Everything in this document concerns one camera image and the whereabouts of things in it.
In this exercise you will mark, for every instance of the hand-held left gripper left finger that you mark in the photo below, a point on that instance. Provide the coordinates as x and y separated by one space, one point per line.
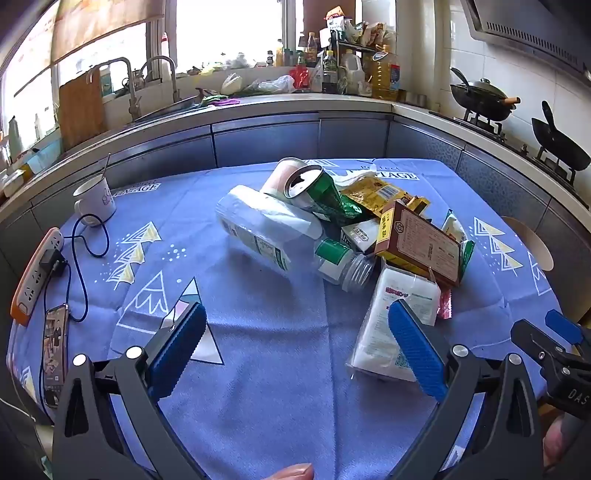
180 346

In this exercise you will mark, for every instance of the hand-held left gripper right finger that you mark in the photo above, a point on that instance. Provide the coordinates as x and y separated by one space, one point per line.
415 350

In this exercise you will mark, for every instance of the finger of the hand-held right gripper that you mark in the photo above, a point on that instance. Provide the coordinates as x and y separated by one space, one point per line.
561 323
531 341

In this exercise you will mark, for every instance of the red white snack packet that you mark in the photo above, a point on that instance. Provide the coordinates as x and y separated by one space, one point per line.
444 304

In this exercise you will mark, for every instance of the white tissue packet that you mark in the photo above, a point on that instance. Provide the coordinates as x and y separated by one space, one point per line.
383 295

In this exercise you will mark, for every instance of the brown paper bin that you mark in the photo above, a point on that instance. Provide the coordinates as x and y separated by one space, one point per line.
531 240

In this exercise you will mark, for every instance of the clear plastic bottle green label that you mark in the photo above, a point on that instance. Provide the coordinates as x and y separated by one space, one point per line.
263 230

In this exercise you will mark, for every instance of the green drink can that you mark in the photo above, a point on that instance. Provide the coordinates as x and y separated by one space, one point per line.
316 191

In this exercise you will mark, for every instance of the pink paper cup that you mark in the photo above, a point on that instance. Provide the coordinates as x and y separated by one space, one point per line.
279 177

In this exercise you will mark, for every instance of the person's right hand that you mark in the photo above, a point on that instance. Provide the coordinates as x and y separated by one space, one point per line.
551 445

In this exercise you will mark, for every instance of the person's left hand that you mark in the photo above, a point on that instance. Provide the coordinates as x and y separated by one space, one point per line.
288 472

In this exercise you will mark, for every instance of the blue printed tablecloth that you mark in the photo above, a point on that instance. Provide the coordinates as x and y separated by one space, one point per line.
277 346

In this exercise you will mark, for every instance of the brown cardboard box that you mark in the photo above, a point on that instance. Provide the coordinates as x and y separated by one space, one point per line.
418 244

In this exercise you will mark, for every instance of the small clear jar green label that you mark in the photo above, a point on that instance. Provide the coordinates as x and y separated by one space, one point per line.
344 265

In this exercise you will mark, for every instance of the smartphone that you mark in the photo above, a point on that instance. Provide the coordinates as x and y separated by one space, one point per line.
55 350

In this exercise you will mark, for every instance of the green white packet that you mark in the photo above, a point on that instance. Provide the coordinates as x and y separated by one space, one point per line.
457 230

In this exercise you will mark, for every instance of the black white small box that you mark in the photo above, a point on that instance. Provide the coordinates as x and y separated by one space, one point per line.
364 233

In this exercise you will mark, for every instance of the orange yellow small packet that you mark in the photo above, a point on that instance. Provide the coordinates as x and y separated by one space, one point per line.
418 204

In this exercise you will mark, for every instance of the black charger plug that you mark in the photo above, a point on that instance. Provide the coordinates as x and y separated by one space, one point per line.
51 265

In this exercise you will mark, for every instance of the green snack packet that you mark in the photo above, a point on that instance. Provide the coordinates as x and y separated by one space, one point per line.
354 211

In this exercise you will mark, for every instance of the white orange power strip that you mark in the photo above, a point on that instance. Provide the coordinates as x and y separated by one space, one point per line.
37 272

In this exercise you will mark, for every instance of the yellow snack packet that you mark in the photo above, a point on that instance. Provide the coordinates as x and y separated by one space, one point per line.
374 191

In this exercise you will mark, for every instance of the white mug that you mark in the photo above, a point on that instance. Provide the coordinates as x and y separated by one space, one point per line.
94 198

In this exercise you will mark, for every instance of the black frying pan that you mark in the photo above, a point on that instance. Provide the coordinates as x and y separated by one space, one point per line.
558 145

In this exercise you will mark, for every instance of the gas stove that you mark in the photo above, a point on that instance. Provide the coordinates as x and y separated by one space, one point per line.
508 138

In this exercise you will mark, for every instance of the black wok with lid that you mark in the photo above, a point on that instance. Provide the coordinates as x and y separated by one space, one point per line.
480 94

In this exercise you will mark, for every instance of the purple cloth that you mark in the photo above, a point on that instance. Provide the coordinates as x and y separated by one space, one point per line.
221 99

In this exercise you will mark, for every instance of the small steel container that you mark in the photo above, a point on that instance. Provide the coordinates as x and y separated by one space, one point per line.
418 98

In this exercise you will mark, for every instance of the wooden cutting board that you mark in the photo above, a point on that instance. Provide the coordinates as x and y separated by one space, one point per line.
81 110

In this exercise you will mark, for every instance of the steel kitchen faucet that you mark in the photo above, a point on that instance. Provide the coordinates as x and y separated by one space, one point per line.
131 92
174 83

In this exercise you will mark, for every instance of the white plastic bag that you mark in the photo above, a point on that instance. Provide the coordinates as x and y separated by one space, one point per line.
233 83

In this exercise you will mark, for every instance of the clear plastic bag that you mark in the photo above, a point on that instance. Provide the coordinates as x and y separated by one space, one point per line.
274 84

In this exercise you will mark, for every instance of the yellow cooking oil bottle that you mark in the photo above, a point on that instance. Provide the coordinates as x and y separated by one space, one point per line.
385 74

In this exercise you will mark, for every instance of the white plastic jug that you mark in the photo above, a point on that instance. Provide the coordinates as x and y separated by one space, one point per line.
352 69

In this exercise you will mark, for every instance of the white bottle red cap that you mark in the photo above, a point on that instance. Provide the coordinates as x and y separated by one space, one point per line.
164 55

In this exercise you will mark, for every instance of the range hood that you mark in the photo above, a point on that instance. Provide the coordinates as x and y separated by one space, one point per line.
531 32

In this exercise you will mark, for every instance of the red plastic bag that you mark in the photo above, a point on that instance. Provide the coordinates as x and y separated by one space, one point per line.
301 76

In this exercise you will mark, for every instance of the dark sauce bottle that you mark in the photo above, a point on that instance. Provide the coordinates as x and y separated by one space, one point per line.
311 48

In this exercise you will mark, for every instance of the printed window blind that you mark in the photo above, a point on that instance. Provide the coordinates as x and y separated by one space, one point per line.
101 21

